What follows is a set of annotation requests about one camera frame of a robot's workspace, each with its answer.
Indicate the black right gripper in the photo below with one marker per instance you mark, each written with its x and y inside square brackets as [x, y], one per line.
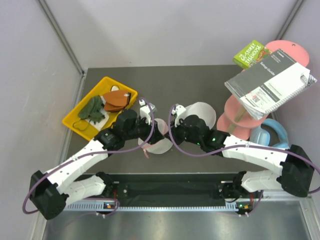
[175, 131]

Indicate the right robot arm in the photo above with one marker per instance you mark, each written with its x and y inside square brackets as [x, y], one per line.
[284, 169]

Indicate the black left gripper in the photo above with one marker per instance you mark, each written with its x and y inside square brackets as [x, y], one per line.
[156, 136]

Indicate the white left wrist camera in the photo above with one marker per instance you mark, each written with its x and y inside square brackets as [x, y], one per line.
[146, 110]

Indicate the orange bra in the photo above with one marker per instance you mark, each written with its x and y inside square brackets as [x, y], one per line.
[116, 101]

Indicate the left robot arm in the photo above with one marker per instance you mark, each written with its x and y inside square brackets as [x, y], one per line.
[53, 190]

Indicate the right aluminium corner post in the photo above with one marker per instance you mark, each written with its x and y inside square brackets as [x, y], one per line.
[289, 19]

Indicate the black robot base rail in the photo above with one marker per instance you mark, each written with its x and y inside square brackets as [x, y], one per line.
[173, 189]

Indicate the pink tiered stand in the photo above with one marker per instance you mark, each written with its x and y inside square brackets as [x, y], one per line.
[235, 119]

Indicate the yellow plastic tray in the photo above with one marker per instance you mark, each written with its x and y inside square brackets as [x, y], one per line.
[103, 86]

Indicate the green bra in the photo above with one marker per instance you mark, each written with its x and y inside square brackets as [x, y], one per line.
[91, 112]

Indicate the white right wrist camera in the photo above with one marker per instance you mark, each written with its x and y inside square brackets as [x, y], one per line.
[179, 113]

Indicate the blue headphones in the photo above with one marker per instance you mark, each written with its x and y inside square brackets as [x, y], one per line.
[270, 133]

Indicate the white mesh laundry bag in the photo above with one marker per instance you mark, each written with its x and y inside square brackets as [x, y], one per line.
[204, 111]

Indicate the pink-zippered round laundry bag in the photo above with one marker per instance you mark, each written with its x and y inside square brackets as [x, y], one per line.
[161, 146]

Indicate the green treehouse book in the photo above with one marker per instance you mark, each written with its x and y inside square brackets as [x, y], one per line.
[251, 54]

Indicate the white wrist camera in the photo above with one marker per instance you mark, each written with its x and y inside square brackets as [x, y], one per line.
[179, 113]
[146, 110]

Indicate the grey setup guide booklet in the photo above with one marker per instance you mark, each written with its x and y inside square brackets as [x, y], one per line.
[268, 84]

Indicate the grey aluminium corner post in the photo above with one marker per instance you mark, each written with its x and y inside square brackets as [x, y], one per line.
[60, 35]

